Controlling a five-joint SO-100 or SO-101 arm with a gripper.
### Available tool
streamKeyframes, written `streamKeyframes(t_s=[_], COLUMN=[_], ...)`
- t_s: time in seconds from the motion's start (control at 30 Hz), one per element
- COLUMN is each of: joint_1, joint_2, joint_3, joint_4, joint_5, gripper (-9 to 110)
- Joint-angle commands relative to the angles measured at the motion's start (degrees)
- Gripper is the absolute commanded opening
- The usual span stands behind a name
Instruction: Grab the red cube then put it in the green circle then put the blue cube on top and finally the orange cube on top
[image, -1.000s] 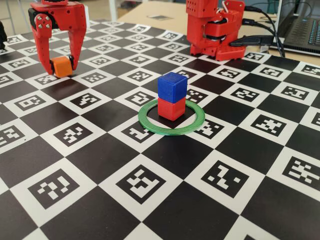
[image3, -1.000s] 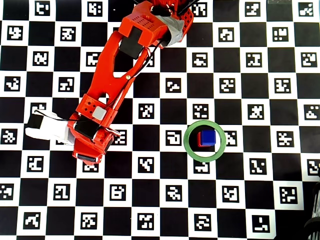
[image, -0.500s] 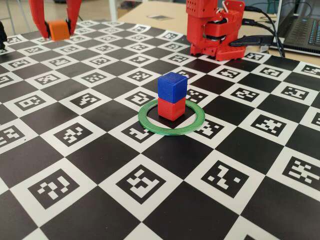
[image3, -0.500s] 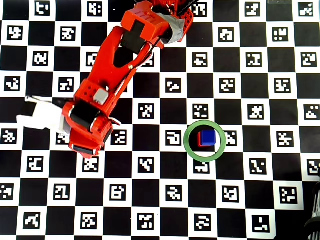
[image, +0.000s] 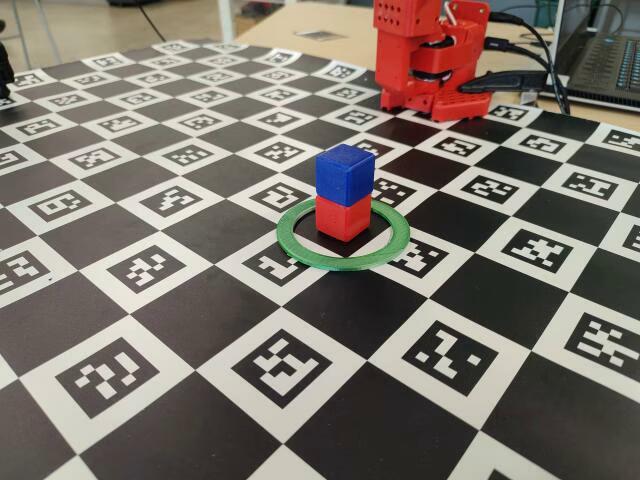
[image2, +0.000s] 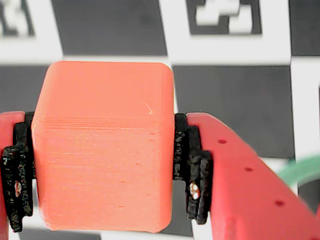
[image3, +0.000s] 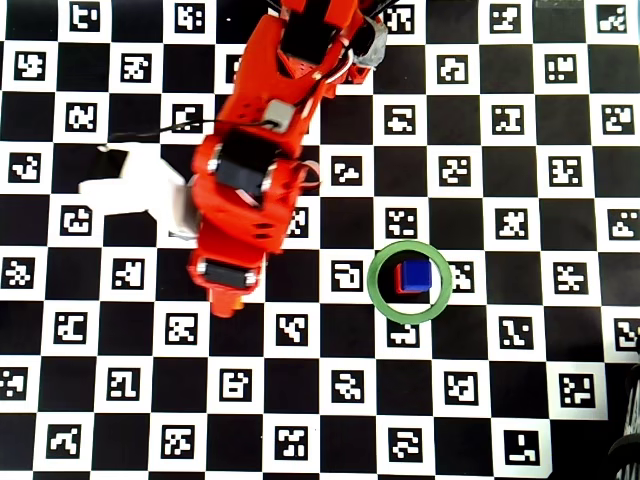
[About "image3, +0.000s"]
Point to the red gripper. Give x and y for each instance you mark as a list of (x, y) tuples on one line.
[(224, 274)]

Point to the red cube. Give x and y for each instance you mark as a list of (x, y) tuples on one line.
[(397, 280)]

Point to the blue cube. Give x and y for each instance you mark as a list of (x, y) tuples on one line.
[(417, 275)]

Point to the red robot base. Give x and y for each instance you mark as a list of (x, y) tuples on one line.
[(357, 75)]

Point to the black white marker checkerboard mat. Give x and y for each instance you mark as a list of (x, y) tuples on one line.
[(150, 375)]

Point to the white mounted wrist camera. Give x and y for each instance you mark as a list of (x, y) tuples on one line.
[(145, 185)]

